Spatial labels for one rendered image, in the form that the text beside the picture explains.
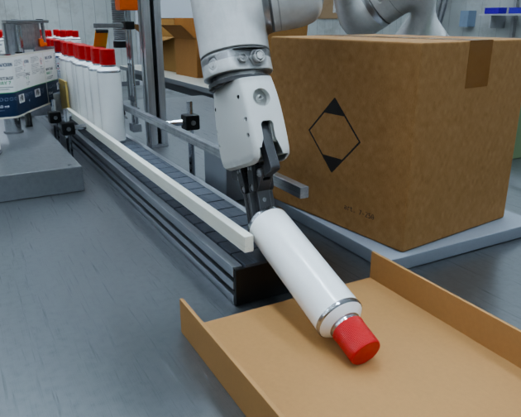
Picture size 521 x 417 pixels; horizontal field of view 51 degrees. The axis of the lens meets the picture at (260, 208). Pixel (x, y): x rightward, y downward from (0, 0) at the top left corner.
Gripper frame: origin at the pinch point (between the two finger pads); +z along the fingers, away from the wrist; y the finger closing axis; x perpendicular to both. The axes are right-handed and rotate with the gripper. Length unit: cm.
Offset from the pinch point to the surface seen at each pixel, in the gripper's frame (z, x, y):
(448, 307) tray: 13.6, -12.6, -15.2
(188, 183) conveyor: -5.6, -2.5, 29.9
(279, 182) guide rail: -2.7, -3.1, -0.3
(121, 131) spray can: -21, -1, 64
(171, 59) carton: -111, -112, 321
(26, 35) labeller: -57, 10, 106
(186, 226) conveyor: 0.9, 5.3, 12.5
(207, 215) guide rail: -0.1, 4.3, 6.5
